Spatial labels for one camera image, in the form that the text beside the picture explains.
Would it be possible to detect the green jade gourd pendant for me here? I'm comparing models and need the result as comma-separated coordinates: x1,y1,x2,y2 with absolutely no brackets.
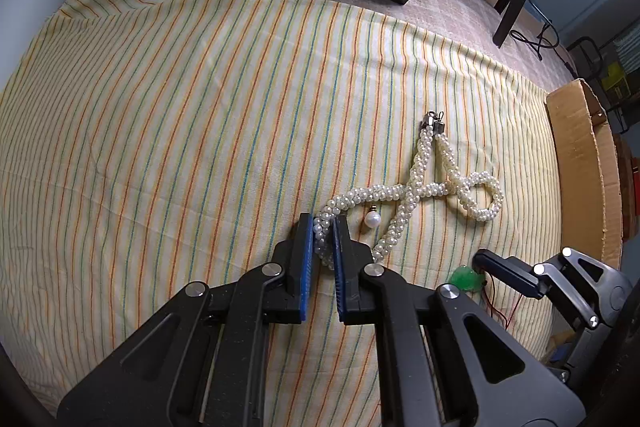
447,263,526,327

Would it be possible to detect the single pearl earring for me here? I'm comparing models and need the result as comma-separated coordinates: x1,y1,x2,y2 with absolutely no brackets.
363,205,382,230

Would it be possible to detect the braided pearl necklace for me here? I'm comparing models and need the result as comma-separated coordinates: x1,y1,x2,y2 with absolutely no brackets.
312,109,506,272

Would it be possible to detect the cardboard box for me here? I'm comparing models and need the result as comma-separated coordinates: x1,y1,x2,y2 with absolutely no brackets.
546,79,623,269

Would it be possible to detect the yellow box on rack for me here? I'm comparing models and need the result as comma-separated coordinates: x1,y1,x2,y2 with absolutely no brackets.
601,62,639,104

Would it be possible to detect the striped yellow cloth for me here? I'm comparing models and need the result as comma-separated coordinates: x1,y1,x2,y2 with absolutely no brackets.
1,0,561,412

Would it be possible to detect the black metal rack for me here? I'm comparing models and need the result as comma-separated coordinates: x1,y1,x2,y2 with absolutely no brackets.
567,36,632,134

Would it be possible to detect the black cable with switch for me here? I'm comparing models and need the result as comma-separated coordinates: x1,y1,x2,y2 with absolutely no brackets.
508,22,580,76

